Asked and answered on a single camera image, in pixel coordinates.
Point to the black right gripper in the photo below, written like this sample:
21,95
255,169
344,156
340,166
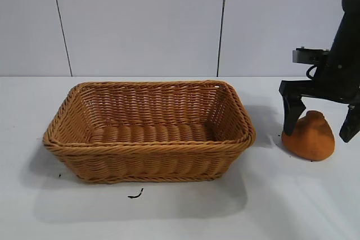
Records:
337,82

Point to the orange knobbed toy fruit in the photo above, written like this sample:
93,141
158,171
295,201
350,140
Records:
312,141

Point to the tan woven wicker basket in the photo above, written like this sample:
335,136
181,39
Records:
149,150

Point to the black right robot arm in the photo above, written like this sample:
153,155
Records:
350,12

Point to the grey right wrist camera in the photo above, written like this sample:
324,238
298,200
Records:
308,56

